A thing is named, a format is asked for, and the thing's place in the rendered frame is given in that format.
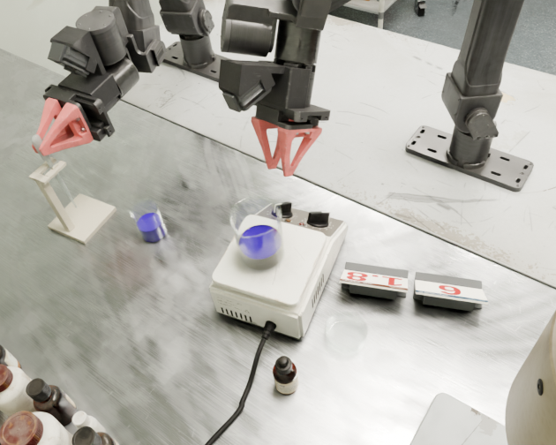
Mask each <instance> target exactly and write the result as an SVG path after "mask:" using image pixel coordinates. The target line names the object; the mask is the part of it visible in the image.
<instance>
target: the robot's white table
mask: <svg viewBox="0 0 556 445"><path fill-rule="evenodd" d="M203 1H204V4H205V6H206V10H209V12H210V13H211V15H212V17H213V18H212V21H213V22H214V29H213V31H212V32H211V34H210V40H211V44H212V49H213V51H214V53H215V54H217V55H220V56H223V57H227V58H230V59H233V60H244V61H259V60H266V61H274V51H275V44H276V36H277V29H278V22H279V19H277V25H276V32H275V39H274V48H273V51H272V53H268V54H267V57H256V56H248V55H240V54H233V53H226V52H221V37H220V36H221V29H222V14H223V9H224V5H225V0H203ZM459 53H460V50H458V49H452V48H449V47H447V46H443V45H439V44H436V43H433V42H429V41H423V40H420V39H417V38H413V37H409V36H407V35H403V34H398V33H394V32H390V31H387V30H383V29H380V28H377V27H373V26H367V25H364V24H360V23H357V22H354V21H350V20H347V19H341V18H337V17H335V16H331V15H327V20H326V24H325V27H324V30H323V31H322V32H321V37H320V43H319V54H318V60H317V63H316V64H315V65H316V72H315V77H314V83H313V89H312V99H311V104H312V105H316V106H319V107H321V108H324V109H329V110H331V112H330V118H329V120H328V121H319V125H318V127H321V128H322V133H321V134H320V136H319V137H318V138H317V139H316V140H315V142H314V143H313V144H312V146H311V147H310V148H309V150H308V151H307V152H306V153H305V155H304V157H303V158H302V160H301V162H300V163H299V164H298V166H297V168H296V170H295V172H294V173H293V176H295V177H299V178H301V179H303V180H305V181H307V182H309V183H312V184H314V185H317V186H319V187H321V188H323V189H326V190H328V191H330V192H333V193H335V194H338V195H340V196H342V197H344V198H346V199H348V200H352V201H354V202H356V203H358V204H360V205H362V206H365V207H368V208H369V209H372V210H374V211H376V212H379V213H381V214H383V215H386V216H388V217H390V218H393V219H395V220H396V221H399V222H401V223H405V224H407V225H409V226H411V227H413V228H415V229H417V230H421V231H422V232H425V233H427V234H429V235H432V236H434V237H436V238H439V239H441V240H443V241H446V242H448V243H449V244H452V245H455V246H458V247H460V248H462V249H463V250H466V251H468V252H470V253H474V254H475V255H478V256H480V257H482V258H484V259H487V260H489V261H492V262H494V263H496V264H499V265H501V266H502V267H505V268H508V269H510V270H513V271H515V272H516V273H519V274H521V275H525V276H527V277H528V278H530V279H533V280H535V281H537V282H540V283H542V284H545V285H547V286H549V287H552V288H554V289H555V290H556V76H555V75H551V74H548V73H545V72H539V71H535V70H532V69H529V68H525V67H521V66H519V65H515V64H509V63H506V62H505V63H504V66H503V70H502V80H501V84H500V91H501V93H503V97H502V100H501V102H500V106H499V109H498V112H497V115H496V117H495V118H494V119H493V120H494V121H496V123H497V126H496V128H497V130H498V132H499V136H498V137H496V138H493V139H492V144H491V148H494V149H497V150H499V151H502V152H505V153H508V154H511V155H515V156H517V157H520V158H522V159H525V160H528V161H531V162H533V163H534V167H533V170H532V171H531V173H530V175H529V177H528V179H527V181H526V182H525V184H524V186H523V188H522V189H521V190H520V191H519V192H512V191H509V190H507V189H504V188H502V187H499V186H497V185H493V184H490V183H488V182H485V181H483V180H480V179H478V178H475V177H472V176H469V175H466V174H464V173H461V172H459V171H456V170H452V169H449V168H448V167H445V166H442V165H440V164H437V163H435V162H431V161H428V160H426V159H424V158H421V157H418V156H416V155H412V154H409V153H407V152H406V151H405V147H406V143H407V142H408V141H409V139H410V138H411V137H412V136H413V134H414V133H415V132H416V131H417V129H418V128H419V127H420V126H421V125H427V126H430V127H432V128H435V129H438V130H441V131H443V132H447V133H450V134H453V130H454V126H455V124H454V122H453V120H452V118H451V117H450V115H449V113H448V111H447V108H446V106H445V104H444V103H443V101H442V99H441V92H442V88H443V85H444V81H445V77H446V74H447V72H452V69H453V66H454V63H455V61H456V60H457V57H458V55H459ZM218 86H219V82H216V81H213V80H210V79H207V78H204V77H202V76H199V75H197V74H195V73H192V72H188V71H186V70H183V69H180V68H178V67H175V66H173V65H171V64H166V63H163V62H162V63H161V65H160V66H156V68H155V69H154V72H153V73H145V72H139V82H138V83H137V84H136V85H135V86H134V87H133V88H132V89H131V90H130V91H129V92H128V93H127V94H126V95H125V96H124V97H123V98H122V99H121V100H120V101H122V102H126V103H128V104H131V105H132V106H134V107H137V108H139V109H142V110H144V111H146V112H148V113H151V114H153V115H155V116H158V117H160V118H162V119H165V120H167V121H169V122H171V123H173V124H177V125H179V126H181V127H183V128H185V129H187V130H189V131H192V132H195V133H197V134H199V135H201V136H204V137H206V138H208V139H210V140H213V141H215V142H218V143H220V144H222V145H224V146H226V147H229V148H232V149H234V150H236V151H238V152H240V153H242V154H245V155H248V156H250V157H252V158H254V159H256V160H259V161H261V162H264V163H266V160H265V157H264V155H263V151H262V148H261V145H260V143H259V140H258V137H257V135H256V132H255V131H254V128H253V126H252V122H251V120H252V117H255V115H256V108H257V106H254V105H253V106H252V107H250V108H249V109H248V110H247V111H241V112H236V111H234V110H232V109H229V107H228V105H227V103H226V102H225V100H224V98H223V96H222V90H220V88H219V87H218Z"/></svg>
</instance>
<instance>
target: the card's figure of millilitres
mask: <svg viewBox="0 0 556 445"><path fill-rule="evenodd" d="M342 279H348V280H353V281H359V282H366V283H376V284H383V285H389V286H395V287H402V288H406V279H401V278H395V277H389V276H383V275H372V274H366V273H359V272H353V271H347V270H346V271H345V273H344V276H343V278H342Z"/></svg>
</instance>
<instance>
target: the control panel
mask: <svg viewBox="0 0 556 445"><path fill-rule="evenodd" d="M291 212H292V213H293V216H292V217H290V218H282V222H283V223H289V224H293V225H296V226H300V227H304V228H307V229H310V230H316V231H320V232H322V233H324V234H325V236H328V237H331V236H332V235H333V234H334V233H335V231H336V230H337V229H338V228H339V227H340V226H341V224H342V223H343V221H342V220H338V219H334V218H331V217H329V220H328V222H329V224H328V226H327V227H326V228H317V227H313V226H311V225H309V224H308V223H307V219H308V214H309V212H306V211H303V210H299V209H295V208H291ZM286 219H290V220H291V222H287V221H286ZM299 223H304V225H301V224H299Z"/></svg>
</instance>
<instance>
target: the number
mask: <svg viewBox="0 0 556 445"><path fill-rule="evenodd" d="M417 290H423V291H430V292H436V293H441V294H447V295H454V296H460V297H466V298H477V299H483V300H485V297H484V295H483V293H482V291H481V290H474V289H468V288H462V287H455V286H449V285H443V284H436V283H425V282H419V281H417Z"/></svg>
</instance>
